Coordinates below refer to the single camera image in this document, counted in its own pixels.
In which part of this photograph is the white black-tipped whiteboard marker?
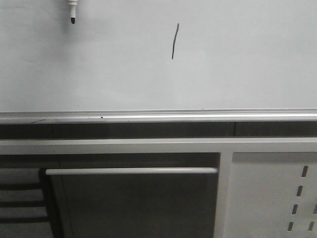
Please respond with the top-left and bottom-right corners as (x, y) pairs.
(67, 0), (78, 24)

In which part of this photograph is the white horizontal rod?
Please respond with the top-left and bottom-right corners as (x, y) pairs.
(46, 168), (218, 176)

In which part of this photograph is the white whiteboard with aluminium frame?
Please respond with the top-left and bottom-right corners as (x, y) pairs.
(0, 0), (317, 124)

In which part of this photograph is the white metal shelving frame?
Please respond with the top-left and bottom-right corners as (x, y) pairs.
(0, 137), (317, 238)

